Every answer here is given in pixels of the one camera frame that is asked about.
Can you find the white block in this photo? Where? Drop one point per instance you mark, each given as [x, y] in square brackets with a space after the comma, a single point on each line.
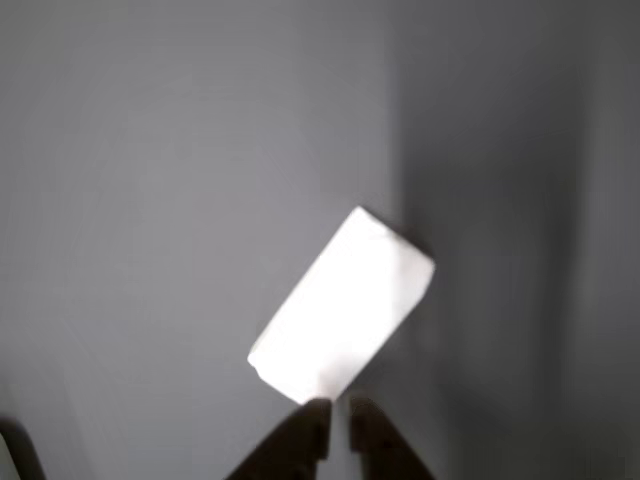
[345, 305]

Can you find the grey table mat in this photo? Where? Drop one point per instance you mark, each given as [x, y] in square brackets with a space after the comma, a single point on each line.
[150, 200]

